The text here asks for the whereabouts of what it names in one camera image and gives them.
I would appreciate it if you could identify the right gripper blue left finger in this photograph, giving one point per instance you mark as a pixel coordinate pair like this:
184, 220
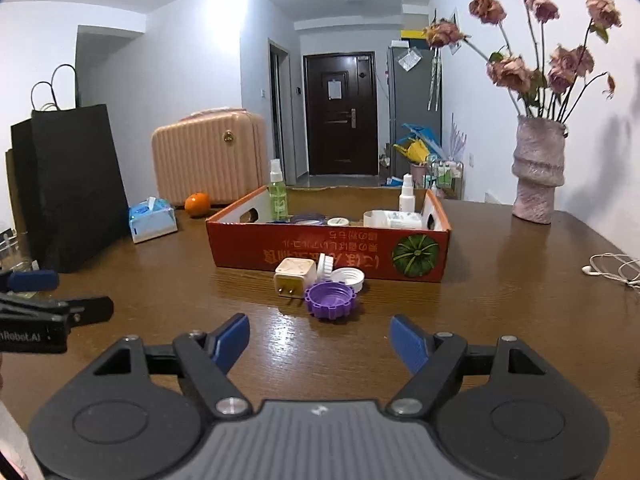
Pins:
205, 359

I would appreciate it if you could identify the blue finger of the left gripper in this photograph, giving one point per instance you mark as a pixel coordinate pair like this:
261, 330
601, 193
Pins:
28, 281
85, 309

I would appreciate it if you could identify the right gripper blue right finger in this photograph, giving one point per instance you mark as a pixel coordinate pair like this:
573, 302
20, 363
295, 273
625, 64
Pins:
434, 362

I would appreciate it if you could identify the cream wall plug charger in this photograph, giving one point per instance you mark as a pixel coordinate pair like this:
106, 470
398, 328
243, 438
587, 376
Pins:
294, 276

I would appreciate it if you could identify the purple ribbed cap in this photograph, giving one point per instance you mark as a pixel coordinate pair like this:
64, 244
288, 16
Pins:
330, 300

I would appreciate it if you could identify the white jar lid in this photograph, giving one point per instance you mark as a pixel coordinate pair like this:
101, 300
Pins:
352, 277

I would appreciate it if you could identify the large white labelled jar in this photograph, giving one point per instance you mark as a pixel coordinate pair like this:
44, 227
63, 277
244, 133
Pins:
395, 220

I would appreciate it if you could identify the green spray bottle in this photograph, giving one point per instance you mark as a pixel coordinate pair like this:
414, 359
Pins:
277, 192

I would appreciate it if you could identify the small white spray bottle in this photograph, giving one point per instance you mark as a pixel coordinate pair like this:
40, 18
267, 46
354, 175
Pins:
407, 199

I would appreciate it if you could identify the blue rimmed round mirror lid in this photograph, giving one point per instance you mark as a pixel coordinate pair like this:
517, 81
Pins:
308, 219

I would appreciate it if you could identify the small white round lid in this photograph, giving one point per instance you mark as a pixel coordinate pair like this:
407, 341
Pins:
337, 221

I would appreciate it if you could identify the clear drinking glass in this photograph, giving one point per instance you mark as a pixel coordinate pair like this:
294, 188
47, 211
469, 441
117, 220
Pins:
15, 253

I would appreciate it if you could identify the black paper bag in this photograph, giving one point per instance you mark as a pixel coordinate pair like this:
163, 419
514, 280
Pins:
68, 181

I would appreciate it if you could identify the blue tissue box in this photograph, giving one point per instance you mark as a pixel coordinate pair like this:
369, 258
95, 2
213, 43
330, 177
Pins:
152, 218

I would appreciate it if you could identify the orange fruit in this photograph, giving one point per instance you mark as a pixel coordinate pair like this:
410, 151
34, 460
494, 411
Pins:
197, 205

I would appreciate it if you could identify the red cardboard box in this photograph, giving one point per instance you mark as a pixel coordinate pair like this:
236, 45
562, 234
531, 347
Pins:
243, 235

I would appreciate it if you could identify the pink ribbed suitcase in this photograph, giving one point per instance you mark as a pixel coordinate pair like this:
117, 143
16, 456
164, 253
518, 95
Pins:
220, 152

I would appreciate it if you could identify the yellow watering can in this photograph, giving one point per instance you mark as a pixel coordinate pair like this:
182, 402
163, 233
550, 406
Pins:
414, 150

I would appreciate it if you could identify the pink textured vase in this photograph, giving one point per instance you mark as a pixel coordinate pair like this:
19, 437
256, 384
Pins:
538, 164

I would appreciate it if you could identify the dark brown entrance door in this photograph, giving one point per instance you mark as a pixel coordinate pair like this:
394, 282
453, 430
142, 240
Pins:
341, 114

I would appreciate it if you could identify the grey refrigerator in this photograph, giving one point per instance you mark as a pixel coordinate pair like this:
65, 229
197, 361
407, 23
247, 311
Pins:
410, 90

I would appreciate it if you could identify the dried pink roses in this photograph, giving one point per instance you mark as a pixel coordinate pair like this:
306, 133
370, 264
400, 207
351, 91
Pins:
552, 87

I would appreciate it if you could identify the wire storage rack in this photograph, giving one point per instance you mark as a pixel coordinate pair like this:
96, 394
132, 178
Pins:
446, 178

